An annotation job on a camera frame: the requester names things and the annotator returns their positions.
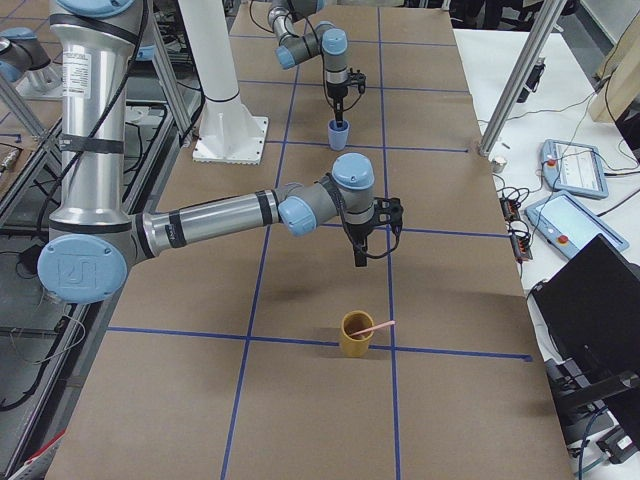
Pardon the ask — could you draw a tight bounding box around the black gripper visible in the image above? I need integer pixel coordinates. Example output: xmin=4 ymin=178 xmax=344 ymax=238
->
xmin=327 ymin=82 xmax=348 ymax=124
xmin=346 ymin=222 xmax=374 ymax=267

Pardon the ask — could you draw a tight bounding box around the blue plastic cup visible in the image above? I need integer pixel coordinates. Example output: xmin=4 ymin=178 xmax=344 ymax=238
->
xmin=327 ymin=119 xmax=350 ymax=151

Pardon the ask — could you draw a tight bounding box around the pink chopstick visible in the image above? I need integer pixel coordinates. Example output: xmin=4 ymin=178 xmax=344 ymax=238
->
xmin=349 ymin=320 xmax=396 ymax=337

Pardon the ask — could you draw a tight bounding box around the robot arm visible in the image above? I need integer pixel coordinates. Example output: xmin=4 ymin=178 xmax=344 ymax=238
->
xmin=267 ymin=1 xmax=359 ymax=131
xmin=38 ymin=1 xmax=379 ymax=304

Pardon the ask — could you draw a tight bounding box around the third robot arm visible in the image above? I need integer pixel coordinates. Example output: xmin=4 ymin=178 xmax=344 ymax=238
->
xmin=1 ymin=27 xmax=51 ymax=83

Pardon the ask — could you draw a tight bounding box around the yellow wooden cup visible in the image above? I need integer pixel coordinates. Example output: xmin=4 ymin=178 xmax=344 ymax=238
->
xmin=339 ymin=310 xmax=374 ymax=358

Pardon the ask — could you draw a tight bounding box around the small white tape roll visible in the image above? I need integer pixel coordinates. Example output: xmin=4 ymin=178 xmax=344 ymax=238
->
xmin=491 ymin=156 xmax=507 ymax=174

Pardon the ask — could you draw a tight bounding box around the orange black power strip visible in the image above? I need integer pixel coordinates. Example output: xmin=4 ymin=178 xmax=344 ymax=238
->
xmin=499 ymin=197 xmax=533 ymax=264

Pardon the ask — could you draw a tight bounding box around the near teach pendant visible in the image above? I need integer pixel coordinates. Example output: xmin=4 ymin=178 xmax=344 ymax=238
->
xmin=525 ymin=191 xmax=629 ymax=259

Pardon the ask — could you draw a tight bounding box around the teach pendant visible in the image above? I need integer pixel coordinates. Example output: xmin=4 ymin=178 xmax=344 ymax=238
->
xmin=540 ymin=139 xmax=609 ymax=199
xmin=525 ymin=191 xmax=629 ymax=259

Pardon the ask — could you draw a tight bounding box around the white side table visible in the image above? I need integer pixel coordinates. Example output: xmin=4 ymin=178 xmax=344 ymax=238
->
xmin=452 ymin=28 xmax=640 ymax=351

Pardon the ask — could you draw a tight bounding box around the far teach pendant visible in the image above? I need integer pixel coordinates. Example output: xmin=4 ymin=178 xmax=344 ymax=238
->
xmin=540 ymin=139 xmax=609 ymax=199

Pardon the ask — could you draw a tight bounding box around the black laptop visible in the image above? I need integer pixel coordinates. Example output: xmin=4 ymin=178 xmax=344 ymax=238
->
xmin=533 ymin=234 xmax=639 ymax=373

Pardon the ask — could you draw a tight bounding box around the black monitor stand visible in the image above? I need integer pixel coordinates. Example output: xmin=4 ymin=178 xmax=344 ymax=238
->
xmin=545 ymin=348 xmax=639 ymax=443

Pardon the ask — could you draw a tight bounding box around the wooden board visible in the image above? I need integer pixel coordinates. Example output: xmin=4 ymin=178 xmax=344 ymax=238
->
xmin=589 ymin=13 xmax=639 ymax=122

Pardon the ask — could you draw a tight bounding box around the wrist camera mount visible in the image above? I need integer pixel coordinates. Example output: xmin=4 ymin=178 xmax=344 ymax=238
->
xmin=373 ymin=197 xmax=404 ymax=229
xmin=347 ymin=68 xmax=366 ymax=95

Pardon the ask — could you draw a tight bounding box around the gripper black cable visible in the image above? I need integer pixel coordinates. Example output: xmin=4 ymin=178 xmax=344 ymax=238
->
xmin=327 ymin=172 xmax=404 ymax=260

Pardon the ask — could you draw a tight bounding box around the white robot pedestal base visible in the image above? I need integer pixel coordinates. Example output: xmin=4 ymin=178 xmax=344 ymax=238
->
xmin=179 ymin=0 xmax=269 ymax=164

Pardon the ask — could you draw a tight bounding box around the left aluminium frame strut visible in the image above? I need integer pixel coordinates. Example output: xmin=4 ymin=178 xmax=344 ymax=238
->
xmin=148 ymin=15 xmax=192 ymax=147

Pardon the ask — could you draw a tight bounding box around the aluminium frame post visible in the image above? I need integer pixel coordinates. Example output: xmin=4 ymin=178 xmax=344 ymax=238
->
xmin=478 ymin=0 xmax=566 ymax=158

